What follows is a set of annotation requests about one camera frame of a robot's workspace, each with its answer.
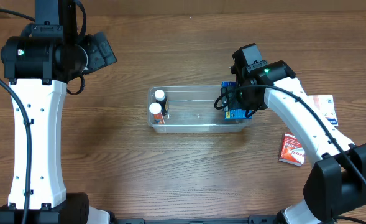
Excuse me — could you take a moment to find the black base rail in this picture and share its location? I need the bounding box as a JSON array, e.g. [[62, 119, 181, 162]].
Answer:
[[111, 215, 278, 224]]

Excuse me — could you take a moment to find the blue medicine box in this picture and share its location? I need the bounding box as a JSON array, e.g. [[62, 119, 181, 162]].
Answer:
[[221, 82, 252, 120]]

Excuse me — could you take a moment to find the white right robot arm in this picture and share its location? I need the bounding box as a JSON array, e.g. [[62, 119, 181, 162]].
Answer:
[[214, 44, 366, 223]]

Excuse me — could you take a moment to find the clear plastic container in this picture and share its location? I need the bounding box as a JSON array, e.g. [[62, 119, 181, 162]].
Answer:
[[147, 85, 252, 133]]

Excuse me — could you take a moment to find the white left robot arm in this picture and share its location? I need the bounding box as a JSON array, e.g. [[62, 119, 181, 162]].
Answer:
[[0, 1, 116, 224]]

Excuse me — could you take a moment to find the orange tube with white cap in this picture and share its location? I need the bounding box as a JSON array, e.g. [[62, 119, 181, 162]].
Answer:
[[149, 102, 165, 124]]

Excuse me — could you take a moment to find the red and white medicine box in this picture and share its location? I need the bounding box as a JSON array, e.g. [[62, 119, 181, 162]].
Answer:
[[278, 133, 305, 166]]

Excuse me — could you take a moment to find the dark bottle with white cap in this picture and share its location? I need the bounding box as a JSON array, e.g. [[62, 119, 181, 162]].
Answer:
[[154, 90, 169, 116]]

